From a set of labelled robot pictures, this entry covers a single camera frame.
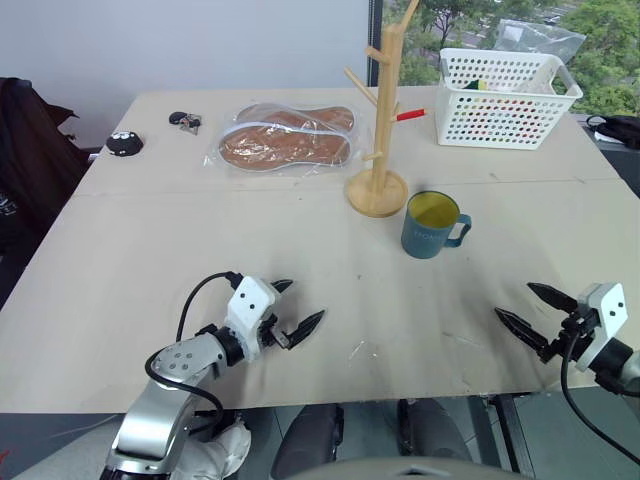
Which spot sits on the white perforated plastic basket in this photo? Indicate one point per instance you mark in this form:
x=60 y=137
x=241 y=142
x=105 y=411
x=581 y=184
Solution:
x=495 y=120

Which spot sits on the bunch of keys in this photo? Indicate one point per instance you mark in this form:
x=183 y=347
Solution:
x=186 y=121

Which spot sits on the wooden mug tree stand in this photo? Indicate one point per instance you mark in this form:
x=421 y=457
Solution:
x=381 y=150

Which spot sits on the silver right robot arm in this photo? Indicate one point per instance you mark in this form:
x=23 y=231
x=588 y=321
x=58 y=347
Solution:
x=617 y=367

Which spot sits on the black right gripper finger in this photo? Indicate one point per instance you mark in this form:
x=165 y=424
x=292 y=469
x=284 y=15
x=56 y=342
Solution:
x=552 y=296
x=522 y=330

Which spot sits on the yellow sponge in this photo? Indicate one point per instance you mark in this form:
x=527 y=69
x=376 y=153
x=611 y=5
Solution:
x=481 y=84

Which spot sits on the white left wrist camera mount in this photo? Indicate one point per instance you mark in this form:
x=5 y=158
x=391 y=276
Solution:
x=247 y=305

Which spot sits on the black table frame leg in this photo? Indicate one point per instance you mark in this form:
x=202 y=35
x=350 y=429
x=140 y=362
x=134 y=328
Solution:
x=510 y=435

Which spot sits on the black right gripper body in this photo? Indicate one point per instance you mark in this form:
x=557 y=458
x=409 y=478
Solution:
x=575 y=332

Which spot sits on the white cloth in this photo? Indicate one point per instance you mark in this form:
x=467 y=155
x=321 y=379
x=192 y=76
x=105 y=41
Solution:
x=227 y=450

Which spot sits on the dark rounded shape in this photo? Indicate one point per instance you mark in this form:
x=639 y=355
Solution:
x=310 y=440

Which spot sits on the black round toy with eyes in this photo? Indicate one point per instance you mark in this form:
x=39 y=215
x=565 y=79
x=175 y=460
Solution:
x=124 y=143

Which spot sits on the dark window frame post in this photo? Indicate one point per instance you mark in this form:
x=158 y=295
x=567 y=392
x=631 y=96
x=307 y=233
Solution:
x=371 y=42

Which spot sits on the black bag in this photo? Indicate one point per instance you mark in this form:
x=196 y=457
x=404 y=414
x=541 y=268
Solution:
x=617 y=129

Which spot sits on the teal mug with yellow inside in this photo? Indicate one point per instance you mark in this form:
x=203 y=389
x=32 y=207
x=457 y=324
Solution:
x=425 y=235

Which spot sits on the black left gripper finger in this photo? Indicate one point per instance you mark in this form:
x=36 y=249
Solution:
x=283 y=286
x=306 y=327

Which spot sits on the dark jacket on chair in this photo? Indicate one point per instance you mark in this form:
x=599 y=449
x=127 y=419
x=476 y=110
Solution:
x=30 y=165

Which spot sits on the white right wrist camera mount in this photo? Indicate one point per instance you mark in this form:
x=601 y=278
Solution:
x=607 y=310

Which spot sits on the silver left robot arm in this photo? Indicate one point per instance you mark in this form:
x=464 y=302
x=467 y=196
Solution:
x=165 y=395

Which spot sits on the clear crumpled plastic bag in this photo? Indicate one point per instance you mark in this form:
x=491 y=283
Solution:
x=535 y=37

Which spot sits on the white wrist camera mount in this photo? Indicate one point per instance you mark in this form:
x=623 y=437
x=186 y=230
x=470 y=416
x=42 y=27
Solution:
x=247 y=305
x=607 y=310

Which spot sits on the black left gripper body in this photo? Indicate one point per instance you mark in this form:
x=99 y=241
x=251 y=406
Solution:
x=270 y=332

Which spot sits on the brown insoles in clear bag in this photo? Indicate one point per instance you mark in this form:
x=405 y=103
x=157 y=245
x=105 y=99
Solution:
x=285 y=142

